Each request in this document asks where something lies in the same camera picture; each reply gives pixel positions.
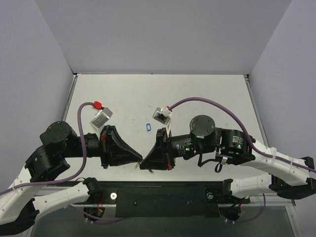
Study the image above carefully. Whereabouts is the blue outlined key tag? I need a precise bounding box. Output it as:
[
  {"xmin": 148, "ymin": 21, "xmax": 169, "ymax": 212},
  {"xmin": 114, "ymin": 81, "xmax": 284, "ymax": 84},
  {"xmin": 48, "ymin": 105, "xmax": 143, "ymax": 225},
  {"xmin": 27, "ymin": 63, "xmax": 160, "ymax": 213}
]
[{"xmin": 146, "ymin": 123, "xmax": 152, "ymax": 132}]

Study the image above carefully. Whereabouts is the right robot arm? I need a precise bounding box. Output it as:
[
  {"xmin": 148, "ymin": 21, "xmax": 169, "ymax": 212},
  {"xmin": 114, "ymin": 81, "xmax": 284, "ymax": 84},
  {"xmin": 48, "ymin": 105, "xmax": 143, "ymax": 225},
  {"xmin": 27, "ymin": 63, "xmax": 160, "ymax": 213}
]
[{"xmin": 139, "ymin": 115, "xmax": 316, "ymax": 202}]

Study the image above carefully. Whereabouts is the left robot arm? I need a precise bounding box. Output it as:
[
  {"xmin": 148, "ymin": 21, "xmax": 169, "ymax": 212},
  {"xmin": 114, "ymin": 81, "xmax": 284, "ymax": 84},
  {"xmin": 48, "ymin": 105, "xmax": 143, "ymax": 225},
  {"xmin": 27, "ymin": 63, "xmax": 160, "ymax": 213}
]
[{"xmin": 0, "ymin": 121, "xmax": 142, "ymax": 236}]

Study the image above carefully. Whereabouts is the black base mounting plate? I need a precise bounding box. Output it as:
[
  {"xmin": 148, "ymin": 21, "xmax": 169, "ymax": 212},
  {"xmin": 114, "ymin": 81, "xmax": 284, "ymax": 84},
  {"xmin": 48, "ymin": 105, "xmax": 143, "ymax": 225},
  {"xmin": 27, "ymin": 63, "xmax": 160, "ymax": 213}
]
[{"xmin": 99, "ymin": 181, "xmax": 237, "ymax": 218}]

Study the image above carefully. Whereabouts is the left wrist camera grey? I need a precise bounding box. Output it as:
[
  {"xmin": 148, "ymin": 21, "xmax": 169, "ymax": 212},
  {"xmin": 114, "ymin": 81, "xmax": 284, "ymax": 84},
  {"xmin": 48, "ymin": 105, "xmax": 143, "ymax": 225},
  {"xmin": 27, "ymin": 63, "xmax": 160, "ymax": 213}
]
[{"xmin": 90, "ymin": 107, "xmax": 113, "ymax": 129}]

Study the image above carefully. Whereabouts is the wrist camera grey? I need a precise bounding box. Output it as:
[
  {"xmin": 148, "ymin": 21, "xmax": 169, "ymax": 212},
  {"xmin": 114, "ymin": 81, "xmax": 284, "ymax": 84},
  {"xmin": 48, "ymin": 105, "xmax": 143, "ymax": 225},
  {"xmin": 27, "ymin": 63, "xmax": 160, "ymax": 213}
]
[
  {"xmin": 152, "ymin": 106, "xmax": 172, "ymax": 125},
  {"xmin": 90, "ymin": 107, "xmax": 113, "ymax": 129}
]

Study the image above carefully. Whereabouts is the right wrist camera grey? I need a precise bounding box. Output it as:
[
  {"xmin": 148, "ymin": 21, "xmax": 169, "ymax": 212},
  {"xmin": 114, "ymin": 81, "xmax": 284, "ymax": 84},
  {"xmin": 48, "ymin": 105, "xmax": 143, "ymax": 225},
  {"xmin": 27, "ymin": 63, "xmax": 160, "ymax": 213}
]
[{"xmin": 152, "ymin": 106, "xmax": 172, "ymax": 125}]

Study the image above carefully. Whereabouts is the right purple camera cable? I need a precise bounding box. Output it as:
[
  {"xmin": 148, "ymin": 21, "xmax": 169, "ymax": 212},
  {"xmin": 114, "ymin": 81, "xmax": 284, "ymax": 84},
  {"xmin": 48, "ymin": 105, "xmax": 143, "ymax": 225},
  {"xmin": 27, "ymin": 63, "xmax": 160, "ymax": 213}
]
[{"xmin": 169, "ymin": 97, "xmax": 316, "ymax": 173}]

